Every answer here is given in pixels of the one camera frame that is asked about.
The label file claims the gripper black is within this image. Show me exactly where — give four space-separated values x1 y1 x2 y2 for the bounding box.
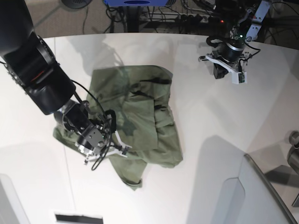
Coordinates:
100 109 117 140
213 41 245 79

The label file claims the olive green t-shirt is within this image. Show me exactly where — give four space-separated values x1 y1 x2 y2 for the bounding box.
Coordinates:
52 64 184 191

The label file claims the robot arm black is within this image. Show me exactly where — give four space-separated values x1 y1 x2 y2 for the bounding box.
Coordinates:
206 0 271 83
0 0 122 159

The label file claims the black power strip red light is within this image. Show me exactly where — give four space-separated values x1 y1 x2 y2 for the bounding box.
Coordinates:
180 14 226 25

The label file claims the white label with black strip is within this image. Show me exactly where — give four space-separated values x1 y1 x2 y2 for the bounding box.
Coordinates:
54 211 104 224

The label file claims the grey metal stand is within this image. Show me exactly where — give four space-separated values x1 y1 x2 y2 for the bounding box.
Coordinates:
244 131 299 224

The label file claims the blue box with oval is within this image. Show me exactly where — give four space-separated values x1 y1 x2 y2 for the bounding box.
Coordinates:
104 0 168 7

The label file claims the black fan base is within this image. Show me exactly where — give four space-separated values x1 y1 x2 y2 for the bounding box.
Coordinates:
61 0 92 9

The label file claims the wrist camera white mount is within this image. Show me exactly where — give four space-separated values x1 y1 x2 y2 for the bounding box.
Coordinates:
83 132 133 165
199 52 247 84

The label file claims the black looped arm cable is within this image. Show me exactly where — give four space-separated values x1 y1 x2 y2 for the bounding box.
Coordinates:
70 79 117 171

